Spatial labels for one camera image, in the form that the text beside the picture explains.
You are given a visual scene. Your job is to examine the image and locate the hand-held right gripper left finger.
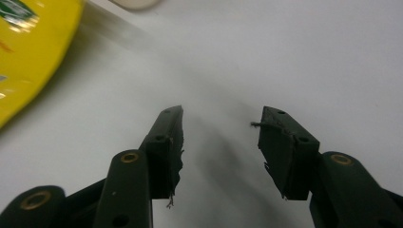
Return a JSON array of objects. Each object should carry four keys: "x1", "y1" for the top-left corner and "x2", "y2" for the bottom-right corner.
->
[{"x1": 92, "y1": 104, "x2": 185, "y2": 228}]

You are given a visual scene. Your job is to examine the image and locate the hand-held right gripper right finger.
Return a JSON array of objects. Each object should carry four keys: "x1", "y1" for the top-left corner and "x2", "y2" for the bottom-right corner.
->
[{"x1": 250, "y1": 105, "x2": 403, "y2": 228}]

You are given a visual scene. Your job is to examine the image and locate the white round object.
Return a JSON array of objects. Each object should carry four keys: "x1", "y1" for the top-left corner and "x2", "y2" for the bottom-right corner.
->
[{"x1": 108, "y1": 0, "x2": 162, "y2": 10}]

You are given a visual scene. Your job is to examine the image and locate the yellow snack packet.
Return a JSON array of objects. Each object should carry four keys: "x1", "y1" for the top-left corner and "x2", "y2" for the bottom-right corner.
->
[{"x1": 0, "y1": 0, "x2": 86, "y2": 128}]

